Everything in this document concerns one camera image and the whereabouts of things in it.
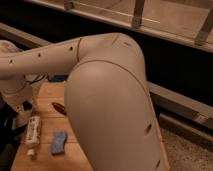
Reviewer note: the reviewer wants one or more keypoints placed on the blue box on floor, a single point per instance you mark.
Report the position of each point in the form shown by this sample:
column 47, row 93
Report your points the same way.
column 58, row 78

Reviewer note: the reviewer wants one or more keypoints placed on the blue sponge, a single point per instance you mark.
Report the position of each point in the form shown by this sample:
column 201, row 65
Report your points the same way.
column 58, row 143

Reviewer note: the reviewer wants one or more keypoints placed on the black chair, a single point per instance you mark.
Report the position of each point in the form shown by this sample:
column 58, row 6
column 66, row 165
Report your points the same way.
column 8, row 135

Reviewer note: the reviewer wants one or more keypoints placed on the white squeeze bottle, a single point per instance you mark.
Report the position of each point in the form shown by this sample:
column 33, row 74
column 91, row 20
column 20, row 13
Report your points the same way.
column 32, row 138

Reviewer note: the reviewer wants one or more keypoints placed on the wooden table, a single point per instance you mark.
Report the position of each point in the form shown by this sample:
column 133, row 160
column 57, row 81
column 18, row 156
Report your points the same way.
column 73, row 159

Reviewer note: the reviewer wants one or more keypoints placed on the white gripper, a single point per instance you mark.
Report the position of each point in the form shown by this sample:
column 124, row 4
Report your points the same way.
column 20, row 98

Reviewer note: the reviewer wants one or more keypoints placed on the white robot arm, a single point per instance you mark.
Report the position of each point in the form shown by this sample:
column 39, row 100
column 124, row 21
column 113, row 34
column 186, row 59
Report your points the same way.
column 107, row 98

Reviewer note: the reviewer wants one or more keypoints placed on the red chili pepper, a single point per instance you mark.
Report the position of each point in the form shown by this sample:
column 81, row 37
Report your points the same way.
column 59, row 107

